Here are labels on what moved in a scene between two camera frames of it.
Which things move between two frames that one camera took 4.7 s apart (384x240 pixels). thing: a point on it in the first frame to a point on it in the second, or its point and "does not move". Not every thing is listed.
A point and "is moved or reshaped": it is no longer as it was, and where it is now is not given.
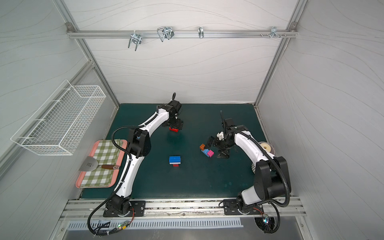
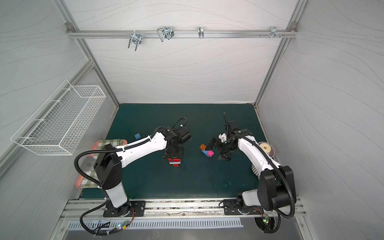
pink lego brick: (210, 153) does not move
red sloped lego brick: (173, 129) is moved or reshaped
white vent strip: (118, 225) does not move
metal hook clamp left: (136, 38) does not move
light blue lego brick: (205, 151) does not move
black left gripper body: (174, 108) to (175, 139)
